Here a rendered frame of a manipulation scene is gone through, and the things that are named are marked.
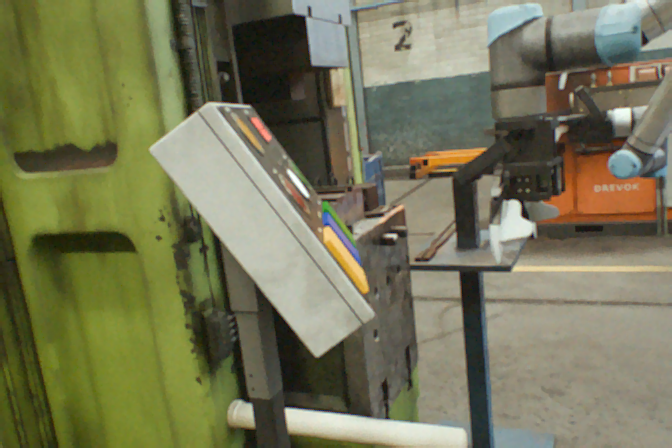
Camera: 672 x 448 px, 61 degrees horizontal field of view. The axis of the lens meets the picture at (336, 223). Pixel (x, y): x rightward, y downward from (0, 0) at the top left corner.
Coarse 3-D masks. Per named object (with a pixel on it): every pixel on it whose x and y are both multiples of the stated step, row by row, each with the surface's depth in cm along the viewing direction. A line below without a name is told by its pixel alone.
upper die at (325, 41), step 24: (288, 24) 116; (312, 24) 117; (336, 24) 128; (240, 48) 122; (264, 48) 119; (288, 48) 117; (312, 48) 117; (336, 48) 128; (240, 72) 123; (264, 72) 121; (288, 72) 126; (312, 72) 135
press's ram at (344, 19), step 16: (240, 0) 114; (256, 0) 112; (272, 0) 111; (288, 0) 110; (304, 0) 114; (320, 0) 121; (336, 0) 128; (240, 16) 114; (256, 16) 113; (272, 16) 112; (288, 16) 112; (304, 16) 114; (320, 16) 120; (336, 16) 128
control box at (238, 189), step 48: (192, 144) 57; (240, 144) 57; (192, 192) 58; (240, 192) 58; (288, 192) 63; (240, 240) 59; (288, 240) 59; (288, 288) 60; (336, 288) 60; (336, 336) 61
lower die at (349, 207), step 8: (320, 192) 133; (328, 192) 132; (336, 192) 131; (344, 192) 130; (352, 192) 134; (360, 192) 139; (328, 200) 127; (336, 200) 126; (344, 200) 130; (352, 200) 134; (360, 200) 139; (336, 208) 125; (344, 208) 130; (352, 208) 134; (360, 208) 139; (344, 216) 129; (352, 216) 134; (360, 216) 138
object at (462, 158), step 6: (558, 144) 155; (558, 150) 156; (438, 156) 170; (444, 156) 168; (450, 156) 167; (456, 156) 166; (462, 156) 166; (468, 156) 165; (474, 156) 164; (414, 162) 172; (432, 162) 170; (438, 162) 169; (444, 162) 168; (450, 162) 167; (456, 162) 167; (462, 162) 166
